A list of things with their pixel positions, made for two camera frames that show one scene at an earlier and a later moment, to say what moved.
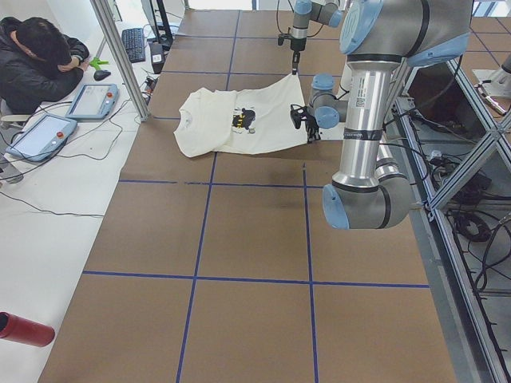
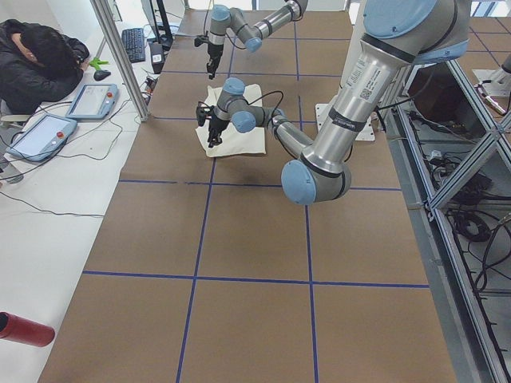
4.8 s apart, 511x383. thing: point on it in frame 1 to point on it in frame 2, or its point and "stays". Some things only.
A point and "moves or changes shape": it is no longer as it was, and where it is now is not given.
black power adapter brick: [157, 56] stays
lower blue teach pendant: [43, 139] stays
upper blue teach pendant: [94, 101] stays
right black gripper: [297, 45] to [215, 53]
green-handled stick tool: [96, 63] stays
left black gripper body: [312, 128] to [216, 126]
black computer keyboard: [134, 44] stays
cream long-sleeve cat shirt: [248, 120] moves or changes shape
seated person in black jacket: [38, 64] stays
